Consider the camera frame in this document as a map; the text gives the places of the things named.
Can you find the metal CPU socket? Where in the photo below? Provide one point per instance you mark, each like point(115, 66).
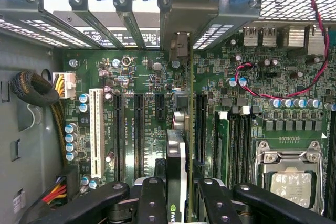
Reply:
point(288, 155)

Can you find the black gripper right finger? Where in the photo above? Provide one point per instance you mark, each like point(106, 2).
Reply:
point(214, 203)

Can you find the CPU with paste residue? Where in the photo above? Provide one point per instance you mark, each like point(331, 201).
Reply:
point(288, 184)

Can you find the white power connector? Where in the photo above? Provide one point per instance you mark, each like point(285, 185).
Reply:
point(68, 85)

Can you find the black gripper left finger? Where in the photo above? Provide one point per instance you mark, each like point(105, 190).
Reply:
point(152, 203)

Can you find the long black expansion slot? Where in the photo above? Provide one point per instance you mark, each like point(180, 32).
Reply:
point(118, 134)
point(202, 129)
point(139, 134)

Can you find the green Dell motherboard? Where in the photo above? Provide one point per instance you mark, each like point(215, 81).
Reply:
point(147, 77)

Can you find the green RAM stick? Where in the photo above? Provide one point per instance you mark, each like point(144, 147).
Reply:
point(223, 142)

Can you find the metal USB port block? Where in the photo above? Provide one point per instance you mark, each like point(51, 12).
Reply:
point(269, 37)
point(251, 37)

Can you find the white expansion slot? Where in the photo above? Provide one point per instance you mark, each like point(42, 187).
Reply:
point(96, 129)

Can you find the short black expansion slot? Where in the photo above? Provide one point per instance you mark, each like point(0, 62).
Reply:
point(159, 106)

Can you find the black open PC case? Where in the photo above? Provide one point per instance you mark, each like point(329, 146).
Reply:
point(15, 11)

